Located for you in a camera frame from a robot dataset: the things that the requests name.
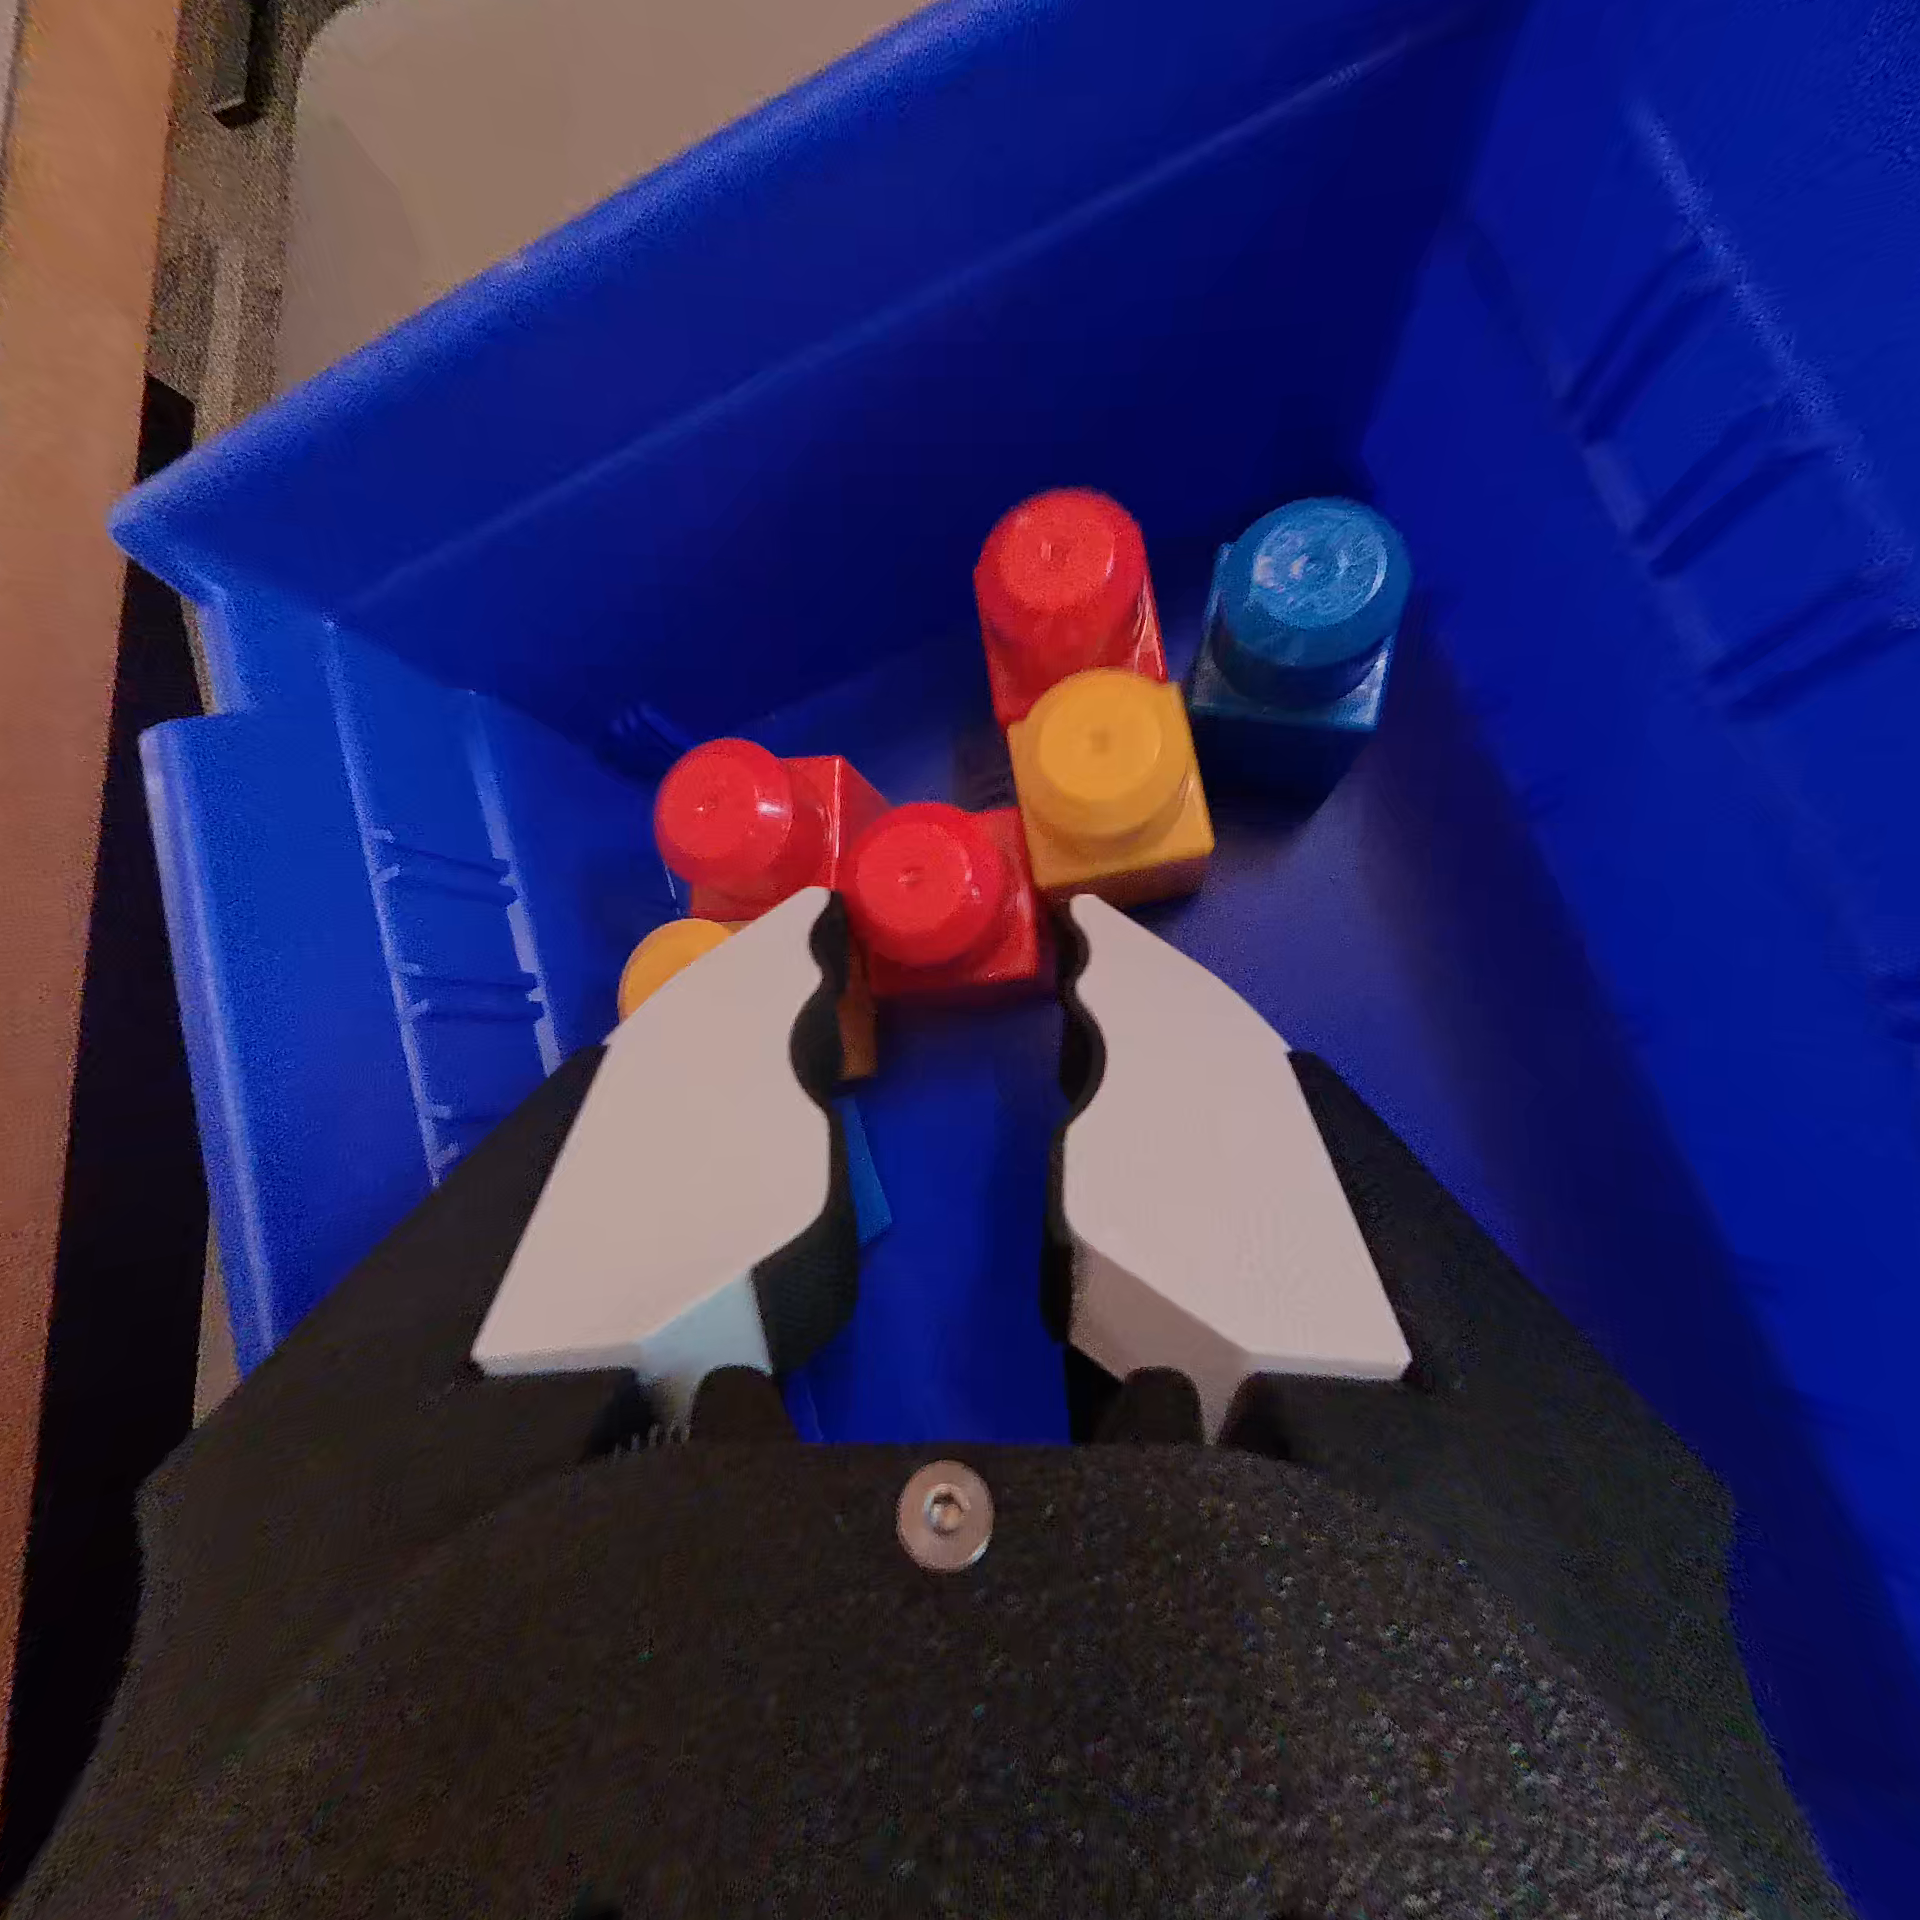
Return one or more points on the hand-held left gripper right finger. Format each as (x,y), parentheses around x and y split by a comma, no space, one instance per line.
(1215,1201)

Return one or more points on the blue plastic bin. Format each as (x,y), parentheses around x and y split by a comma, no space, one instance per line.
(1574,1050)

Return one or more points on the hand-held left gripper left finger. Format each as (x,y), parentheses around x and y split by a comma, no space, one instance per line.
(660,1185)

